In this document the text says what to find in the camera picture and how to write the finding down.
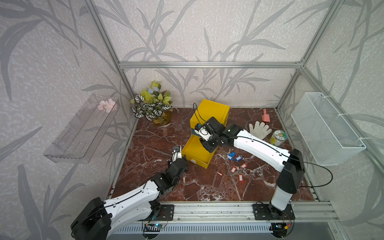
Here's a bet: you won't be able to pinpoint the keys with blue tag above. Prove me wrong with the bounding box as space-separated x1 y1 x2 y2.
227 152 236 161

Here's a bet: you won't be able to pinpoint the yellow bottom drawer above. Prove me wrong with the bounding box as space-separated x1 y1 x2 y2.
182 135 215 169

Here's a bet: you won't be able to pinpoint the yellow drawer cabinet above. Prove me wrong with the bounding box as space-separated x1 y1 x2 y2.
190 99 230 129

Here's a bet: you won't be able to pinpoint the keys with red tags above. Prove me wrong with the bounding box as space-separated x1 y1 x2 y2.
230 163 248 183

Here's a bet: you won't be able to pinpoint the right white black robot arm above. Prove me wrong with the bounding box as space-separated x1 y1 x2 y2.
195 122 305 216

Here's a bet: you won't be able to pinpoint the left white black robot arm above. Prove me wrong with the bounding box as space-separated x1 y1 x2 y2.
71 154 189 240

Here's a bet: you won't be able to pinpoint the white work glove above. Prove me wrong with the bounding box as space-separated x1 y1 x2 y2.
249 121 272 140

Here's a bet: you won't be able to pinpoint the pink plastic scoop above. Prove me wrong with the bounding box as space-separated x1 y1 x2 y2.
262 109 271 123

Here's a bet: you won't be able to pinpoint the artificial plant in vase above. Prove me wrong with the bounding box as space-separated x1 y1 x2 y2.
131 81 173 127

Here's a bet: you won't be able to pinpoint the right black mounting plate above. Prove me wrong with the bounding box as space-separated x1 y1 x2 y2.
252 203 296 221

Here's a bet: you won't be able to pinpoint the black mounting plate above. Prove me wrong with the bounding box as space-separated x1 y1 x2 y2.
145 205 175 222
252 203 296 221

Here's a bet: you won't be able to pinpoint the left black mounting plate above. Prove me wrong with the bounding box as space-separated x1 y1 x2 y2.
145 205 175 222

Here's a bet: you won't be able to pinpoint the pink artificial flower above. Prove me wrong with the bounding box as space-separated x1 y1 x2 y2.
97 98 116 113

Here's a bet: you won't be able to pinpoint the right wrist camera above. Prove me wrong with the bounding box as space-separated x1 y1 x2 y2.
195 117 226 137

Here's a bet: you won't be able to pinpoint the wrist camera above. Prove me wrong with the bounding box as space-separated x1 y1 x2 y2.
171 146 182 162
195 117 226 137

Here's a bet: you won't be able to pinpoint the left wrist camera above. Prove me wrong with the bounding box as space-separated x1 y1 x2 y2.
171 146 182 162

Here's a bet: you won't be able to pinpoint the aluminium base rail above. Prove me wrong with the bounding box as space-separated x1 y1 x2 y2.
86 200 340 224

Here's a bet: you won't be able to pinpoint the white wire mesh basket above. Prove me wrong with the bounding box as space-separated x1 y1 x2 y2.
292 92 367 166

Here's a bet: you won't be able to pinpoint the clear acrylic wall shelf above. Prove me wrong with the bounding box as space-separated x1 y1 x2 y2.
44 94 120 164

